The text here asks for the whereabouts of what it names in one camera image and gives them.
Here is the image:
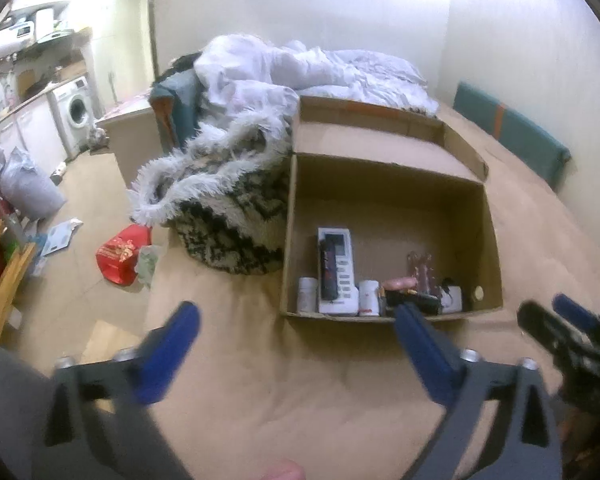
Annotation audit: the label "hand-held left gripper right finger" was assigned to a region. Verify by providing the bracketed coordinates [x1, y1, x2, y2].
[394, 302, 563, 480]

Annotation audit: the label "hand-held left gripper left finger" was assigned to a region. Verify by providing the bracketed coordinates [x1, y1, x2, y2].
[45, 301, 201, 480]

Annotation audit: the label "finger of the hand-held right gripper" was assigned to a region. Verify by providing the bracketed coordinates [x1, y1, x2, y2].
[517, 300, 588, 362]
[552, 294, 600, 352]

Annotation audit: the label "black stick with silver tip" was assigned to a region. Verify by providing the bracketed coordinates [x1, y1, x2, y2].
[386, 291, 441, 317]

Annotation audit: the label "white square plastic bottle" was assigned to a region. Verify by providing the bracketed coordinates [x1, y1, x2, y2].
[439, 285, 464, 314]

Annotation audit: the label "white pill bottle blue label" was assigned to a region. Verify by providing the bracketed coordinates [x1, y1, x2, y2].
[358, 280, 381, 317]

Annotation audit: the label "white remote control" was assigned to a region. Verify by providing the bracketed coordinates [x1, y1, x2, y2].
[317, 227, 360, 317]

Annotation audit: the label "black pouch with strap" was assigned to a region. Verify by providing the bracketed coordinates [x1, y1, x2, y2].
[319, 239, 337, 302]

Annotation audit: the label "plain white pill bottle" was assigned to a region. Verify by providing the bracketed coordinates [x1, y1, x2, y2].
[297, 277, 319, 314]

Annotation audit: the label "brown cardboard box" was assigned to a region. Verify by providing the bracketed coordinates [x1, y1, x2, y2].
[280, 95, 505, 323]

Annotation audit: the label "green plastic bag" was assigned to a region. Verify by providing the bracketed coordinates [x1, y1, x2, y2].
[136, 245, 166, 291]

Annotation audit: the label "red gift bag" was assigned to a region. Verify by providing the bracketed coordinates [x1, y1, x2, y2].
[96, 224, 153, 287]

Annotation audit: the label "black white shaggy blanket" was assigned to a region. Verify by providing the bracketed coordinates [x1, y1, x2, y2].
[127, 110, 293, 276]

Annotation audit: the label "white blue paper package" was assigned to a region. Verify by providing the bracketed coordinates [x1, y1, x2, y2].
[40, 217, 85, 257]

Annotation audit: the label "person's grey pants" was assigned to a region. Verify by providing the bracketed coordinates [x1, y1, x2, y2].
[0, 345, 191, 480]

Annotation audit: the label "yellow wooden chair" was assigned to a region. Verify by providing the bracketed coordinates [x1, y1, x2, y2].
[0, 220, 37, 346]

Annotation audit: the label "teal cushion with orange stripe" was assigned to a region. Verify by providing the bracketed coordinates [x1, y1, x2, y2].
[452, 80, 572, 193]
[150, 67, 201, 153]

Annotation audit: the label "beige nightstand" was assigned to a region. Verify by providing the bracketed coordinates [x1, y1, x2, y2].
[96, 95, 173, 186]

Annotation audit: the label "grey plastic bag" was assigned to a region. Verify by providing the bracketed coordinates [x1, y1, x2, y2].
[0, 146, 67, 221]

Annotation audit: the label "white kitchen cabinet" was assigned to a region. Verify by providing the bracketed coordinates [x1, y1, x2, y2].
[0, 94, 68, 171]

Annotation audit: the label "white washing machine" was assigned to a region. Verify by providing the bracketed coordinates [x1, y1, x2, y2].
[50, 76, 97, 158]

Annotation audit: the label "dark cloth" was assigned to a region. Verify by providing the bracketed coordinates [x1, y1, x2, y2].
[167, 52, 204, 74]

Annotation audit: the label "white duvet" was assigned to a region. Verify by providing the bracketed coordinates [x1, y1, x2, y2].
[192, 34, 440, 116]

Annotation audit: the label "white kitchen container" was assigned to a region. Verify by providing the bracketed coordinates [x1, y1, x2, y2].
[34, 7, 56, 41]

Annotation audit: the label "white water heater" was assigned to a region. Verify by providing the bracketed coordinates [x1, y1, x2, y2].
[0, 20, 36, 56]

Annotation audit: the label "dark door frame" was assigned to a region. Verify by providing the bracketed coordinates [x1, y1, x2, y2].
[146, 0, 162, 86]

